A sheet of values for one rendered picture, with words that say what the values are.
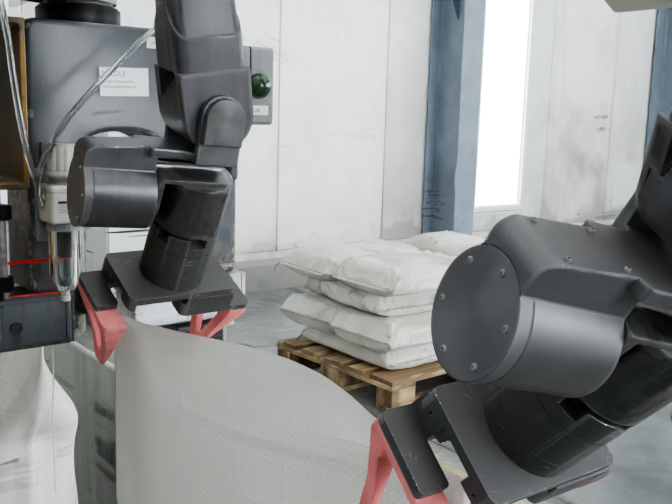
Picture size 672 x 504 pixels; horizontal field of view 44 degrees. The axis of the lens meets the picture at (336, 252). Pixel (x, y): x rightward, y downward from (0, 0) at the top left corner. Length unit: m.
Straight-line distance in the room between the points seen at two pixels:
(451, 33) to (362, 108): 0.99
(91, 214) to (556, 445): 0.40
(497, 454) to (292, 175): 5.60
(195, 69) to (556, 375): 0.40
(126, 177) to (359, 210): 5.78
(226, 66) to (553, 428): 0.39
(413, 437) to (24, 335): 0.55
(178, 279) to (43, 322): 0.22
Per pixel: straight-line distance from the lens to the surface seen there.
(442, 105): 6.84
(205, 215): 0.69
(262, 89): 0.99
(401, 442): 0.43
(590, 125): 8.53
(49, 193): 0.84
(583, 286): 0.34
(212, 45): 0.66
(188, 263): 0.72
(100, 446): 1.87
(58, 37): 0.89
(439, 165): 6.85
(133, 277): 0.74
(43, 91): 0.89
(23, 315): 0.90
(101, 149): 0.66
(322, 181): 6.16
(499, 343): 0.33
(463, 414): 0.43
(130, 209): 0.67
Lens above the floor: 1.26
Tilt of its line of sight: 9 degrees down
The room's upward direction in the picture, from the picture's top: 2 degrees clockwise
